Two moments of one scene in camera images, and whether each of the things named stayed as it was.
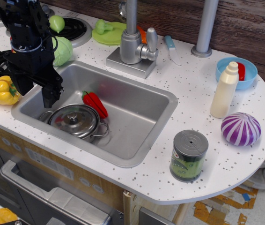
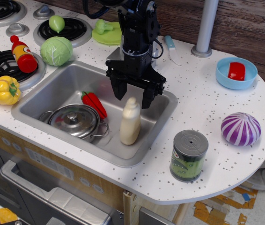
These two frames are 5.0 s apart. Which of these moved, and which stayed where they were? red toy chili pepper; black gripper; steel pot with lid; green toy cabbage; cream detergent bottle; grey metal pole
Moved: black gripper; cream detergent bottle
Stayed: green toy cabbage; grey metal pole; steel pot with lid; red toy chili pepper
